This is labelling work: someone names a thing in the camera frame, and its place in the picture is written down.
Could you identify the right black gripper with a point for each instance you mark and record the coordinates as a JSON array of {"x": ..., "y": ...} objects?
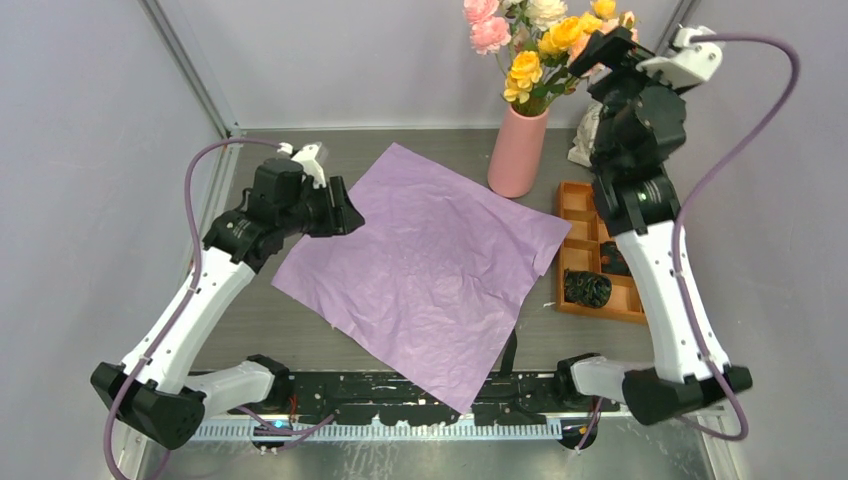
[{"x": 617, "y": 51}]

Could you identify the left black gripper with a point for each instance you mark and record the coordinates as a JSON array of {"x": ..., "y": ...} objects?
[{"x": 340, "y": 217}]

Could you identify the peach flower stem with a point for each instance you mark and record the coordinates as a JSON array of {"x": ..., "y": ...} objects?
[{"x": 609, "y": 30}]

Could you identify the purple wrapping paper sheet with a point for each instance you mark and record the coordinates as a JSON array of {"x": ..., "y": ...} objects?
[{"x": 433, "y": 282}]

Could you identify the yellow flower bunch stems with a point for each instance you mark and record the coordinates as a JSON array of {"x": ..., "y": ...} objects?
[{"x": 538, "y": 70}]

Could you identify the pink flower stem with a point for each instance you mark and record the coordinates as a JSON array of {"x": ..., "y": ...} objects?
[{"x": 489, "y": 32}]

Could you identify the black ribbon with gold text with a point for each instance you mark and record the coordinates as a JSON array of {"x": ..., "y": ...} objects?
[{"x": 508, "y": 358}]

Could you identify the white flower with leaves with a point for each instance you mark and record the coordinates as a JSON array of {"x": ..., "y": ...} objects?
[{"x": 528, "y": 17}]

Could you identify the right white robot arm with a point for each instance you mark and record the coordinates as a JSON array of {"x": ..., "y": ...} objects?
[{"x": 690, "y": 369}]

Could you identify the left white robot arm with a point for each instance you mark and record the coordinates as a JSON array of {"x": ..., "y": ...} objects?
[{"x": 151, "y": 390}]

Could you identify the pink cylindrical vase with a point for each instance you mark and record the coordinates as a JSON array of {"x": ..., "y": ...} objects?
[{"x": 516, "y": 156}]

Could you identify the crumpled printed paper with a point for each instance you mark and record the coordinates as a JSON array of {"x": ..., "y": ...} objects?
[{"x": 583, "y": 143}]

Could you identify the orange compartment tray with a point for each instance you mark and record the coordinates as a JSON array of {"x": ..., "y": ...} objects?
[{"x": 581, "y": 251}]

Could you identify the dark rolled ribbon in tray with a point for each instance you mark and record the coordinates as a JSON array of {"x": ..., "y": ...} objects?
[{"x": 612, "y": 260}]

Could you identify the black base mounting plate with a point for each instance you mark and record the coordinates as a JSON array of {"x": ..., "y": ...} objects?
[{"x": 385, "y": 406}]

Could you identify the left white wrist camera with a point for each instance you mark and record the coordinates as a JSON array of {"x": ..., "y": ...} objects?
[{"x": 311, "y": 157}]

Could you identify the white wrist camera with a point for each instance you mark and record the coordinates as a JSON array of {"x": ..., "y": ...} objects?
[
  {"x": 692, "y": 63},
  {"x": 311, "y": 157}
]

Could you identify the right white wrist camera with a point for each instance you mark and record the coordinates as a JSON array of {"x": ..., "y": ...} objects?
[{"x": 692, "y": 63}]

